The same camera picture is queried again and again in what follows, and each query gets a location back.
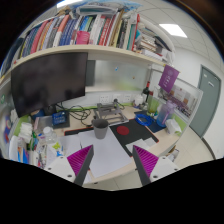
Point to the grey metal laptop stand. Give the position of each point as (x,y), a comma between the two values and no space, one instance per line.
(110,111)

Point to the white jar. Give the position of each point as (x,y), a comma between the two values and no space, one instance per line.
(138,100)

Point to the dark wine bottle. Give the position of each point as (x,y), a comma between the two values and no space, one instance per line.
(146,93)

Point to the grey cup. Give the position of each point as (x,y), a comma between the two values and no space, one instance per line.
(100,130)

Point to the purple pennant flag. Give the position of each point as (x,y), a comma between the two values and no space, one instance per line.
(168,78)

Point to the white paper sheet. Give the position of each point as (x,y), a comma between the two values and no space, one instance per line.
(106,153)

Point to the rectangular ceiling light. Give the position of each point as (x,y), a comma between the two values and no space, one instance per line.
(172,30)

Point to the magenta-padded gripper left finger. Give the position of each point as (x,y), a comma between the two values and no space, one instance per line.
(78,161)

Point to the white tissue box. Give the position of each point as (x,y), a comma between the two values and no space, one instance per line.
(173,126)

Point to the small blue box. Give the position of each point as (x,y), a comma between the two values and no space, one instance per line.
(60,119)

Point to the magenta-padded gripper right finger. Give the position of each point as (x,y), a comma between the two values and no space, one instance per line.
(146,161)

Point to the black desk mat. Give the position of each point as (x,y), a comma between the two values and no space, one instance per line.
(138,131)

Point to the black computer monitor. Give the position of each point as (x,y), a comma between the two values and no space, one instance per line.
(46,81)

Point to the flat round red coaster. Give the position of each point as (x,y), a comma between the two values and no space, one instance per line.
(123,130)

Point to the green glass cup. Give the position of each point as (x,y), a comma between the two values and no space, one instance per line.
(153,105)

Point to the wooden shelf with books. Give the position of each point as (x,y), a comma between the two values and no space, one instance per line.
(83,33)

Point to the grey door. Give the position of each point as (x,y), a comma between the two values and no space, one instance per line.
(206,100)

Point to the purple drink bottle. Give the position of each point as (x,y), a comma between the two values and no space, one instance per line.
(165,115)

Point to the colourful tissue pack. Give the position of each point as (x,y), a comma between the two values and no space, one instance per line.
(18,150)

